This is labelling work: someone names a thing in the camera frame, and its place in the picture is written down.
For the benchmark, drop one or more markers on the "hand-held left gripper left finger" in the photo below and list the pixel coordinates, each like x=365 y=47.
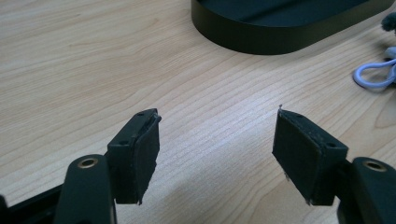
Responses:
x=134 y=161

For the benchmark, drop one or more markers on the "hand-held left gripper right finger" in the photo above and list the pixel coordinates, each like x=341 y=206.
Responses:
x=303 y=155

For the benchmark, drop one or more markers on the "black oval tray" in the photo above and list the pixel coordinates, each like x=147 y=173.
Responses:
x=249 y=34

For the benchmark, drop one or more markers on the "dark grey fuzzy pom-pom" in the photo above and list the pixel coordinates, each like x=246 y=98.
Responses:
x=389 y=22

